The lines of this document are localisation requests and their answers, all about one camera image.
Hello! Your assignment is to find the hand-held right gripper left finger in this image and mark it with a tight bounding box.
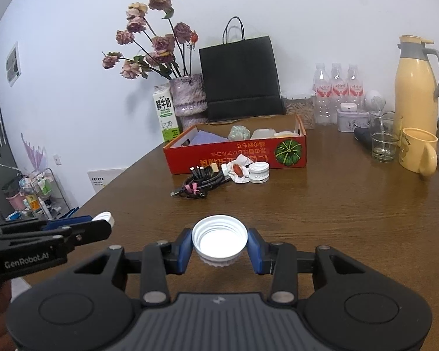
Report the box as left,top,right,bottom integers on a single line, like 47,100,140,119
71,228,194,307

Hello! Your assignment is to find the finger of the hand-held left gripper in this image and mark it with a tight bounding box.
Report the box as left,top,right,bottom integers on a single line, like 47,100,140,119
59,219,112,254
0,216,96,235

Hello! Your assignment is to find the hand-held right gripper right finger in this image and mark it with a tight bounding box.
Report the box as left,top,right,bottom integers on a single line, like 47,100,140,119
247,228,366,305

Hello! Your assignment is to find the large white screw cap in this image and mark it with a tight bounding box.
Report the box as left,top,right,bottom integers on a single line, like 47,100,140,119
191,215,249,267

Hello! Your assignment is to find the black cable bundle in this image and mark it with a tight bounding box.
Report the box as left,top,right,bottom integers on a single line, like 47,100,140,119
171,164,230,200

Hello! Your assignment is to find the red cardboard box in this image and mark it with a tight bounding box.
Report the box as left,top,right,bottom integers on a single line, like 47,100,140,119
163,114,308,175

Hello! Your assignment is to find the purple cloth pouch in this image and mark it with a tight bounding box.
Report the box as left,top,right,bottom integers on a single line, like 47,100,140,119
188,131,229,145

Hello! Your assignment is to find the white plastic packet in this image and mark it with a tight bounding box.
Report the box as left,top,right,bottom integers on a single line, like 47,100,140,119
251,128,277,140

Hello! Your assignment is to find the pale green plastic bag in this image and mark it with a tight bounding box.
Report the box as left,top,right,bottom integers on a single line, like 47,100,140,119
229,125,250,142

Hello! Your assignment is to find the metal storage rack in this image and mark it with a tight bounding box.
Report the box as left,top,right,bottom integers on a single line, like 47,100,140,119
2,168,71,222

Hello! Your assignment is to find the white panel board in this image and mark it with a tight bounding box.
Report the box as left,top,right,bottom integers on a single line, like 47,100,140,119
87,167,128,193

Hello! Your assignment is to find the crumpled white tissue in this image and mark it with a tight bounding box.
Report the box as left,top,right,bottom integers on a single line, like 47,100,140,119
229,154,255,184

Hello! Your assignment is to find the purple feathery decoration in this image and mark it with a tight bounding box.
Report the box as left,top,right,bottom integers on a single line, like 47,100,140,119
21,133,48,176

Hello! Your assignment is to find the white green milk carton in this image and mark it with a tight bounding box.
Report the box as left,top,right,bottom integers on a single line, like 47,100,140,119
153,84,180,142

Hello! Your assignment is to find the clear jar of grains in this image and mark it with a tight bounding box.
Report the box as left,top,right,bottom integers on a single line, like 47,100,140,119
281,93,317,129

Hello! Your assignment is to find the purple marbled vase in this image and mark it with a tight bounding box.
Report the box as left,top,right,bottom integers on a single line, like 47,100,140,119
169,74,208,132

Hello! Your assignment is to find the black handheld device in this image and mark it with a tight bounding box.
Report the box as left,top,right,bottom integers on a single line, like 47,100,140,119
353,127,374,150

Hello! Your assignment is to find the pale tin box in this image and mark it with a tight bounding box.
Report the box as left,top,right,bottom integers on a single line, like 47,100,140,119
337,110,370,132

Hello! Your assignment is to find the clear water bottle red label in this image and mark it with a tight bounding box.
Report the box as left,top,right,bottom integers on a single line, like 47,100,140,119
313,63,332,125
329,63,347,110
346,64,366,107

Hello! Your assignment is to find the black paper bag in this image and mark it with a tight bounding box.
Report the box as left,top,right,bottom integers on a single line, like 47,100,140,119
198,16,285,122

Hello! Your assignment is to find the tall clear glass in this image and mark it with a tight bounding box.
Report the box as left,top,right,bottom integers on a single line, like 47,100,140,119
369,111,401,143

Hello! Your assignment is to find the yellow mug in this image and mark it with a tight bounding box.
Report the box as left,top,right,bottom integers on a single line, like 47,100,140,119
399,127,439,177

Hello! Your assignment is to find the white round gadget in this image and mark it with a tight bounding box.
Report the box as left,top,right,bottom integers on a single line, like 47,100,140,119
364,91,386,112

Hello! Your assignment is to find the dried pink rose bouquet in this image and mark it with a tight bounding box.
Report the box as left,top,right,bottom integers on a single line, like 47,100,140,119
102,0,199,80

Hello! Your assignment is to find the yellow thermos jug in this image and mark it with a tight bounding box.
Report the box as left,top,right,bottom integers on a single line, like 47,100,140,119
394,35,439,137

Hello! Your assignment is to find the wall picture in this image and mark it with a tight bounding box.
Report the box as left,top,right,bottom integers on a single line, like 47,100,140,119
5,42,23,87

